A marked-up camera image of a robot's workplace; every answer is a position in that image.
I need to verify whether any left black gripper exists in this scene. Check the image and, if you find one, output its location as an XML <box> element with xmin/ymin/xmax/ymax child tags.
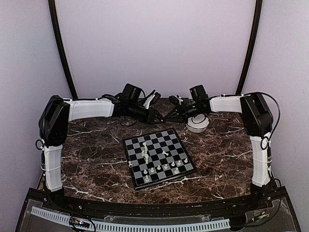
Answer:
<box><xmin>127</xmin><ymin>102</ymin><xmax>167</xmax><ymax>125</ymax></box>

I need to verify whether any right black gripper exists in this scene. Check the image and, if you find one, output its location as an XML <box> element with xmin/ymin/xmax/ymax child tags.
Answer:
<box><xmin>165</xmin><ymin>101</ymin><xmax>204</xmax><ymax>124</ymax></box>

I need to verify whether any white chess king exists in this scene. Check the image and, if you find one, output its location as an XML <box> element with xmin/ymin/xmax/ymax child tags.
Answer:
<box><xmin>142</xmin><ymin>142</ymin><xmax>148</xmax><ymax>151</ymax></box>

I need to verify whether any white chess queen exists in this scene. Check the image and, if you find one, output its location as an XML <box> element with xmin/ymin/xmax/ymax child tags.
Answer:
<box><xmin>144</xmin><ymin>155</ymin><xmax>149</xmax><ymax>164</ymax></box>

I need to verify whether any black and white chessboard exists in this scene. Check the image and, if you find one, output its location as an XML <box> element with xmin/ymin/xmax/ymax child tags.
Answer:
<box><xmin>123</xmin><ymin>128</ymin><xmax>197</xmax><ymax>190</ymax></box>

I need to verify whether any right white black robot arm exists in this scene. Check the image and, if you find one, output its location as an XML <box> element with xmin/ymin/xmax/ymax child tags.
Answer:
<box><xmin>165</xmin><ymin>85</ymin><xmax>278</xmax><ymax>188</ymax></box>

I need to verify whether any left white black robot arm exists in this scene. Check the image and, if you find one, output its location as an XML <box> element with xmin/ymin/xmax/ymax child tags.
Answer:
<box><xmin>39</xmin><ymin>84</ymin><xmax>165</xmax><ymax>211</ymax></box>

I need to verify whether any white scalloped bowl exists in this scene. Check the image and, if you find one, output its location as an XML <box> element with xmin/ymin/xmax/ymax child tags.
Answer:
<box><xmin>186</xmin><ymin>114</ymin><xmax>210</xmax><ymax>133</ymax></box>

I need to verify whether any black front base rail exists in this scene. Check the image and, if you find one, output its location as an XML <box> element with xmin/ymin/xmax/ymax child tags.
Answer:
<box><xmin>26</xmin><ymin>187</ymin><xmax>288</xmax><ymax>218</ymax></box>

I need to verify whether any white slotted cable duct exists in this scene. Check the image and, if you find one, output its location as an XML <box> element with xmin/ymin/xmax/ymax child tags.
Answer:
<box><xmin>30</xmin><ymin>206</ymin><xmax>230</xmax><ymax>232</ymax></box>

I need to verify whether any right black frame post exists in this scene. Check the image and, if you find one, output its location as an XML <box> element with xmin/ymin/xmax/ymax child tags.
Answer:
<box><xmin>236</xmin><ymin>0</ymin><xmax>263</xmax><ymax>94</ymax></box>

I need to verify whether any black frame post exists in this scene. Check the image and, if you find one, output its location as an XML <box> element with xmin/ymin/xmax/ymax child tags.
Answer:
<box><xmin>48</xmin><ymin>0</ymin><xmax>78</xmax><ymax>99</ymax></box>
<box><xmin>236</xmin><ymin>0</ymin><xmax>263</xmax><ymax>94</ymax></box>

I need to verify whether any left black frame post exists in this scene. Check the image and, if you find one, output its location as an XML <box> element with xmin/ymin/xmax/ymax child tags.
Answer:
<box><xmin>48</xmin><ymin>0</ymin><xmax>78</xmax><ymax>99</ymax></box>

